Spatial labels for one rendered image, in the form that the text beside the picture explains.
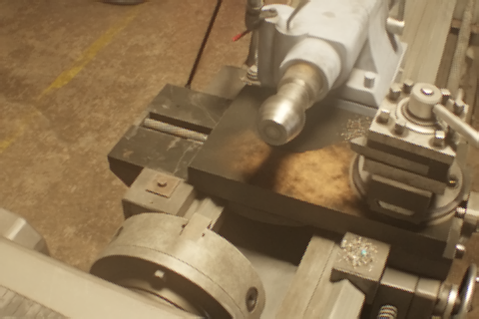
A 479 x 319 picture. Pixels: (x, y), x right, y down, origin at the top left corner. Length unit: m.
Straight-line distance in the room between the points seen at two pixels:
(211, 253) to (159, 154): 0.66
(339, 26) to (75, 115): 1.90
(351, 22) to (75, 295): 0.96
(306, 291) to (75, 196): 1.56
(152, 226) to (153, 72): 2.44
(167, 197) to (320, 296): 0.38
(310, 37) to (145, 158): 0.46
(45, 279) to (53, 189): 2.06
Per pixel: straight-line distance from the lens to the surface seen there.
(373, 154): 1.24
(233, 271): 0.90
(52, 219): 2.65
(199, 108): 1.65
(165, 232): 0.91
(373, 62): 1.60
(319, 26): 1.43
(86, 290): 0.70
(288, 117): 1.24
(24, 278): 0.73
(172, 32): 3.63
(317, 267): 1.36
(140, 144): 1.56
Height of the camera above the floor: 1.89
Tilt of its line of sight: 43 degrees down
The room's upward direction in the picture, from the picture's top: 2 degrees clockwise
